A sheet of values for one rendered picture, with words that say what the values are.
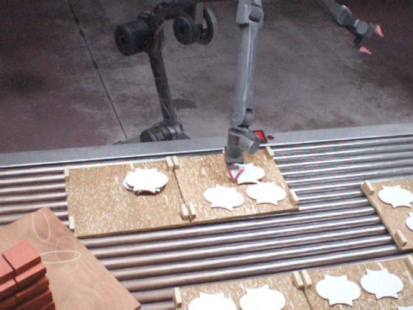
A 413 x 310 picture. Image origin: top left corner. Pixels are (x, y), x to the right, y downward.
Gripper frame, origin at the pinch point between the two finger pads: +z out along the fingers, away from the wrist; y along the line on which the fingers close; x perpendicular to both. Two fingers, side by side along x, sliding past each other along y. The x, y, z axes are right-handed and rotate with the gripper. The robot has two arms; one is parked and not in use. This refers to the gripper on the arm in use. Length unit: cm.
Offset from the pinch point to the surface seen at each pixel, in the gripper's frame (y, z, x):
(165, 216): -21.8, 0.7, 27.0
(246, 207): -17.9, 2.1, -2.5
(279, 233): -28.8, 5.3, -13.0
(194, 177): -1.2, 0.4, 14.8
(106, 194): -10.3, -0.9, 47.7
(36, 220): -34, -11, 68
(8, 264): -76, -36, 66
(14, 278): -78, -33, 65
